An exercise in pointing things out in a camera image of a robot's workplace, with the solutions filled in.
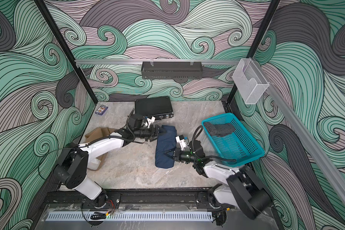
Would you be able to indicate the aluminium side rail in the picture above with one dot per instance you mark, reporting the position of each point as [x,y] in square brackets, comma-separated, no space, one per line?
[281,93]

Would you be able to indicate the white slotted cable duct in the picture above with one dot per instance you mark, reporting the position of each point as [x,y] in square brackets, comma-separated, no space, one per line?
[133,216]

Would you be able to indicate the black hard case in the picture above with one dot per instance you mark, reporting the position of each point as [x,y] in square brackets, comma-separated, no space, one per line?
[158,107]

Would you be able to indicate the grey polka dot skirt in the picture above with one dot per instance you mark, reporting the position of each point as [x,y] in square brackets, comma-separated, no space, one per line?
[219,130]

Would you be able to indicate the black right corner post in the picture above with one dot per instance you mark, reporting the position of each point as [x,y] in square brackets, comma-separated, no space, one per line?
[257,41]

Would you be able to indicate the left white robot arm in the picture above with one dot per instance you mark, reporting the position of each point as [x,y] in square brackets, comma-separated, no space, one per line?
[71,165]

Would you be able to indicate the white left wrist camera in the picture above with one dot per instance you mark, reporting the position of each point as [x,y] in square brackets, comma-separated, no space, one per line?
[150,120]

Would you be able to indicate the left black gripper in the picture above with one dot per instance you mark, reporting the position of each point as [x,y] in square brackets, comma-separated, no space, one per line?
[154,135]

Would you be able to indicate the tan brown skirt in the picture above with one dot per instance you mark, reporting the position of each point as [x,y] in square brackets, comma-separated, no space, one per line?
[97,133]

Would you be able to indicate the aluminium back rail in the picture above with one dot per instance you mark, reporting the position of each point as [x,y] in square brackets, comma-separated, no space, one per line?
[104,61]

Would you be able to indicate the clear mesh wall holder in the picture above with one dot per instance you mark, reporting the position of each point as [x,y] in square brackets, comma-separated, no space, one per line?
[250,80]

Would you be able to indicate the black left corner post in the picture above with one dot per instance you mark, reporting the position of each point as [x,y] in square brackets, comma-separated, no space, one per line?
[69,55]

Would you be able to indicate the dark blue denim skirt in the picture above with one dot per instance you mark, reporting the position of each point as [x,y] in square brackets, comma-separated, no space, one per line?
[164,143]

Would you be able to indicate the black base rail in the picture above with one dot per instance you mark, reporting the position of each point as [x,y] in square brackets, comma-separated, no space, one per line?
[201,198]

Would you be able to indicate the teal plastic basket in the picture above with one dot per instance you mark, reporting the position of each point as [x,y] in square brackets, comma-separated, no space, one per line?
[239,145]

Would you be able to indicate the purple card box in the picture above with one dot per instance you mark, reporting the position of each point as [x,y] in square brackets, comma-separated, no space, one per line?
[101,110]

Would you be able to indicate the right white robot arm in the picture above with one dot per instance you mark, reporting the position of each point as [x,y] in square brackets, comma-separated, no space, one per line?
[238,187]

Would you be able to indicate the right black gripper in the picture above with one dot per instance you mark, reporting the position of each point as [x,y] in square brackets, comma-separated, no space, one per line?
[177,155]

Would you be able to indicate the grey perforated wall shelf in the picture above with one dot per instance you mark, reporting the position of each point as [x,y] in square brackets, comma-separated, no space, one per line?
[172,71]

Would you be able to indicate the black corner post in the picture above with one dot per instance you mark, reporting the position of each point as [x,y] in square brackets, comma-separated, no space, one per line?
[69,55]
[257,41]

